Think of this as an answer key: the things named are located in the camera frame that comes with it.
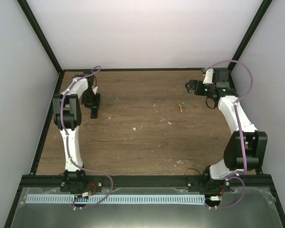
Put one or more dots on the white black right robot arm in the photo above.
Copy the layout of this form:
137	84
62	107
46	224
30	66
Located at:
246	148

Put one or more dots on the light blue slotted cable duct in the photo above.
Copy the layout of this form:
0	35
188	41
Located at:
116	199

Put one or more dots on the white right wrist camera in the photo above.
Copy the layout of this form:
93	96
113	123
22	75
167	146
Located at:
208	76

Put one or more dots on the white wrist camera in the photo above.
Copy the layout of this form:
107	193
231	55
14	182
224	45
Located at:
95	90
208	76

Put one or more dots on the clear plastic front sheet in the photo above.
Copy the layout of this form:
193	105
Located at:
249	207

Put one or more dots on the black remote control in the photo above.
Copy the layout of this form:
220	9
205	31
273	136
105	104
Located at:
94	112

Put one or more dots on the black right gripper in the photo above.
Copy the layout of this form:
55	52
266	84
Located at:
193	83

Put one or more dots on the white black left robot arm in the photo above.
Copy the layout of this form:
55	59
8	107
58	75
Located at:
67	115

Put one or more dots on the black aluminium front rail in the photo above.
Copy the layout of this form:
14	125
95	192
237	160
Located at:
178	181

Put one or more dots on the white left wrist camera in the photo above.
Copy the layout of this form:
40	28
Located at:
95	90

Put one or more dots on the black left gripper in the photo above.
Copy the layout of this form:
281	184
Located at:
95	103

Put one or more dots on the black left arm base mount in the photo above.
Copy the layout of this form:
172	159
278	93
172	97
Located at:
79	182

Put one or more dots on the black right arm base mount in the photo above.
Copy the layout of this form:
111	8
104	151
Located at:
201	181

